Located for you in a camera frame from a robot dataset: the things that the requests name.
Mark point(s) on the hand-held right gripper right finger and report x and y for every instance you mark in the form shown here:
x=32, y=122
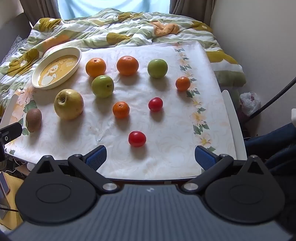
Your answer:
x=204, y=158

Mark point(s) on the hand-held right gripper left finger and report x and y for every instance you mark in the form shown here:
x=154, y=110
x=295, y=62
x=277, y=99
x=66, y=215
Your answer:
x=97, y=157

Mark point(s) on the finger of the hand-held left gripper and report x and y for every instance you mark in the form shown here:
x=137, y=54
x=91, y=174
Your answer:
x=11, y=131

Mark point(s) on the brown kiwi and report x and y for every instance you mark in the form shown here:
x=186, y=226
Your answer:
x=33, y=120

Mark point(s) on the red tomato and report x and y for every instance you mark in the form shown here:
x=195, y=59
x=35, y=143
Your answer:
x=155, y=104
x=137, y=139

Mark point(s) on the small mandarin orange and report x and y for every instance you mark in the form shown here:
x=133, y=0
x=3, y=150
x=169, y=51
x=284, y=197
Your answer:
x=121, y=110
x=183, y=83

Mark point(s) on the yellow apple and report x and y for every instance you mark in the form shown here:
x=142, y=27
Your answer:
x=69, y=105

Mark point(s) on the cream cartoon print bowl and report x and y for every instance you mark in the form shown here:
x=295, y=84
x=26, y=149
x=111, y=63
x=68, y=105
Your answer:
x=49, y=74

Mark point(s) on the green apple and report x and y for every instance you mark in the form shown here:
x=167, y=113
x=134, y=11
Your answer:
x=102, y=86
x=157, y=68

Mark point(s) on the large orange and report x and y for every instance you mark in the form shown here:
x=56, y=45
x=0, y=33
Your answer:
x=96, y=67
x=127, y=66

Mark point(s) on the white floral tablecloth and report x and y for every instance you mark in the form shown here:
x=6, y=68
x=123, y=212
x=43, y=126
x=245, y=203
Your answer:
x=166, y=139

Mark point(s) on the white bed table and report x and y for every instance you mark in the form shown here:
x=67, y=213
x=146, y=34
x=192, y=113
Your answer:
x=235, y=125

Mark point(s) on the smartphone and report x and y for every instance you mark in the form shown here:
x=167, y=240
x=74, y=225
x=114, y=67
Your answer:
x=4, y=183

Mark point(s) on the person's blue jeans leg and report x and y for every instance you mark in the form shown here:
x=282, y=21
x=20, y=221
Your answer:
x=270, y=141

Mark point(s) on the white plastic bag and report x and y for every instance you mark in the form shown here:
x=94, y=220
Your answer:
x=249, y=102

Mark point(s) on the grey patterned sheet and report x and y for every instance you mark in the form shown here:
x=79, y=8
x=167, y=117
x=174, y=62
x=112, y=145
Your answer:
x=12, y=46

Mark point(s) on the brown curtain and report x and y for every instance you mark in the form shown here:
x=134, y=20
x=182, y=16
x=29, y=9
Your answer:
x=39, y=8
x=192, y=9

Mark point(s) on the green striped floral blanket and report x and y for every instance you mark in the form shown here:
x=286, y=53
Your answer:
x=129, y=30

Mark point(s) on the light blue curtain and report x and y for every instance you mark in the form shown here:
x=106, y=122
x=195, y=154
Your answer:
x=104, y=5

